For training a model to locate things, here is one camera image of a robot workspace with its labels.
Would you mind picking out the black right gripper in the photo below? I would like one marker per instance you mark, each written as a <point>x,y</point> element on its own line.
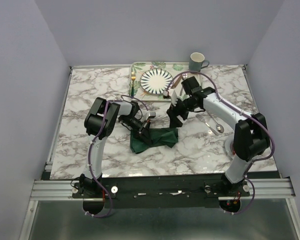
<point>173,112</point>

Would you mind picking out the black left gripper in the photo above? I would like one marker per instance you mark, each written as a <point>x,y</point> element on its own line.
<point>145,136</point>

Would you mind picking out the dark green cloth napkin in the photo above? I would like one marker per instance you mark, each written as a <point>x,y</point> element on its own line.
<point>158,137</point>

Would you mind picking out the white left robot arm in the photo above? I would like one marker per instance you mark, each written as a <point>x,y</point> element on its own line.
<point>99,124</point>

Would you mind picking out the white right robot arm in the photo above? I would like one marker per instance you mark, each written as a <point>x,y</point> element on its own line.
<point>251,136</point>

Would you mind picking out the silver fork on table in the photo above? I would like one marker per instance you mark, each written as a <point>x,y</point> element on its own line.
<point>201,118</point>

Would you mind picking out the striped white round plate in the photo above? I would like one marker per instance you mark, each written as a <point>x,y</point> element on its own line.
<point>155,81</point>

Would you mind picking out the silver spoon on tray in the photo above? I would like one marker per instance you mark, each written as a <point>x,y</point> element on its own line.
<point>184,76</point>

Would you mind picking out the silver spoon on table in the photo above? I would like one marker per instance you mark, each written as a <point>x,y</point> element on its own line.
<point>219,127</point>

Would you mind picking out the green ceramic mug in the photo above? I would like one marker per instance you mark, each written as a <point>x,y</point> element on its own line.
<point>197,62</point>

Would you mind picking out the white saucer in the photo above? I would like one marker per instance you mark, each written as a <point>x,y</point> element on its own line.
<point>227,147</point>

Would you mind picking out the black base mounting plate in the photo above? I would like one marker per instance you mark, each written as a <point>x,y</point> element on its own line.
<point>175,191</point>

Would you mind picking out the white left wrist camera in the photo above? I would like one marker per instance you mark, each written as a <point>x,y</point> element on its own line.
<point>150,115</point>

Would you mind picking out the gold fork green handle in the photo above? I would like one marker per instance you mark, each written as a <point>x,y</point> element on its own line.
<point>133,78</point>

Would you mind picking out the aluminium frame rail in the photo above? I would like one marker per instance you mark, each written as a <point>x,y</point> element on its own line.
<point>272,190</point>

